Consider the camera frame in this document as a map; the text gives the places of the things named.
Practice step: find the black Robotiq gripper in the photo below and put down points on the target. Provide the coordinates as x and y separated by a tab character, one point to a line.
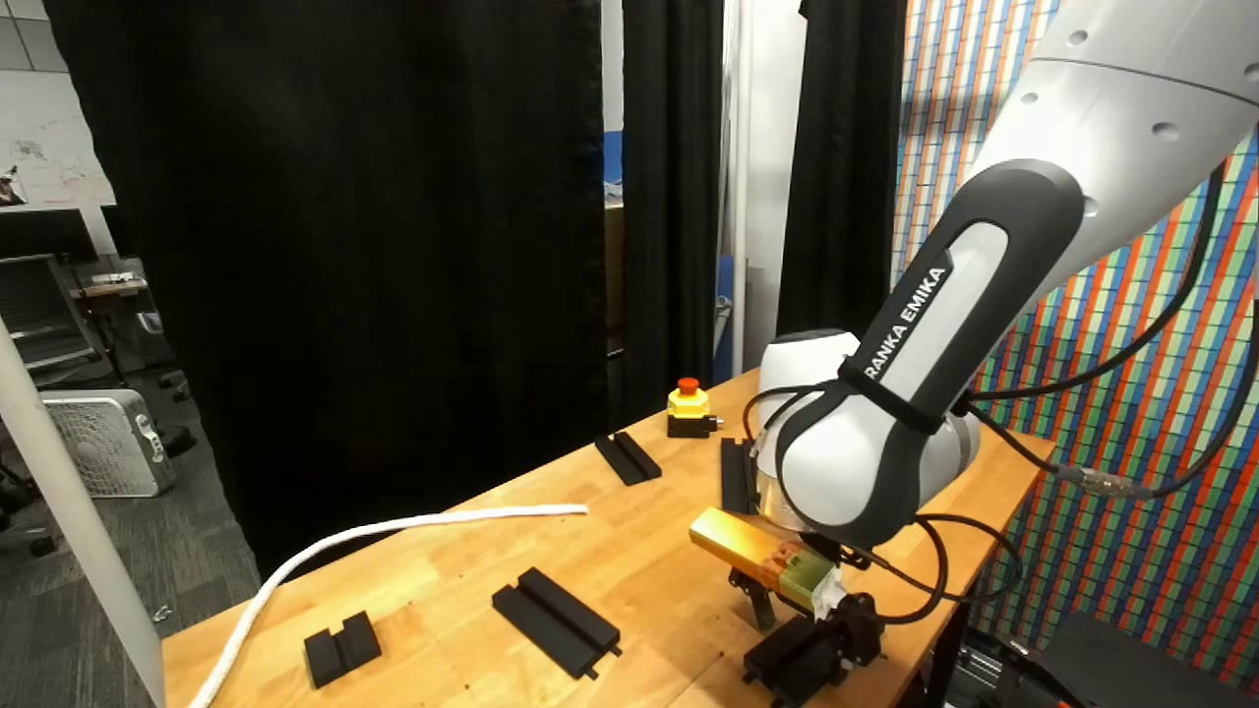
817	633

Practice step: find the long black track pad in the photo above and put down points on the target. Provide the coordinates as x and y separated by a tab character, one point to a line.
791	669
555	621
625	460

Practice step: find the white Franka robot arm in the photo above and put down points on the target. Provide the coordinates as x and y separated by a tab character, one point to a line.
947	317

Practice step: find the yellow emergency stop button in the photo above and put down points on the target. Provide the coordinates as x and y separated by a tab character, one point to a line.
688	407

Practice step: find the black case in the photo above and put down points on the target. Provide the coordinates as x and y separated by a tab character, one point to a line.
1128	669

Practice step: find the colourful checkered backdrop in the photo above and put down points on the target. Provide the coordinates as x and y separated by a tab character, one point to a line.
1180	553

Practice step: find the white plastic tube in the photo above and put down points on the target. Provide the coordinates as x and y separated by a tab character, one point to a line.
393	530

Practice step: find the narrow black curtain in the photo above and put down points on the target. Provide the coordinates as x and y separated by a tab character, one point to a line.
670	197
839	133

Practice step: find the short black track pad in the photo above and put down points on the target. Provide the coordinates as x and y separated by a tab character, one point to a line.
338	651

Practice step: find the white vertical pole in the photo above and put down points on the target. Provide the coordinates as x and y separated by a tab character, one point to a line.
762	133

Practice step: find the wide black curtain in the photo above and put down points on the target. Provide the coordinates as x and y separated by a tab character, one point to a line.
329	262

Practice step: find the grey equipment box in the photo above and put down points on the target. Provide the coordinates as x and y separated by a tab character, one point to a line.
110	440

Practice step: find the white desk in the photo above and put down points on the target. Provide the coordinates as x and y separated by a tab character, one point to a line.
43	144

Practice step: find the amber wrist camera bar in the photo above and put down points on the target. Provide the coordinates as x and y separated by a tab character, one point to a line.
753	547

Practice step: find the white frame post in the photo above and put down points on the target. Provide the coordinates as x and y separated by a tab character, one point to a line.
80	524

